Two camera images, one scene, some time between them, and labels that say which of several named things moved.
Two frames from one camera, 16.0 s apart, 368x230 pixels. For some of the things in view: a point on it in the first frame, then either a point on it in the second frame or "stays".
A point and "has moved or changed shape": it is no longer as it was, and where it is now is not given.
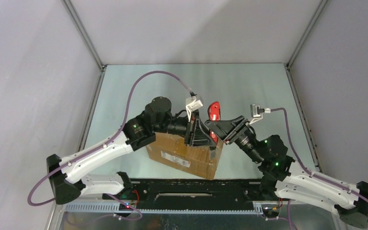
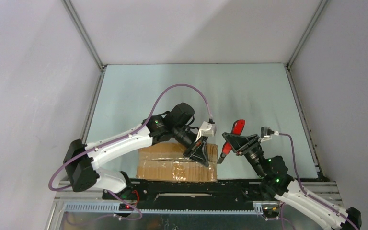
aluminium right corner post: (321, 7) stays
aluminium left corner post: (102, 67) stays
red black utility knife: (214, 110) to (237, 129)
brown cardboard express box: (171, 150) has moved or changed shape
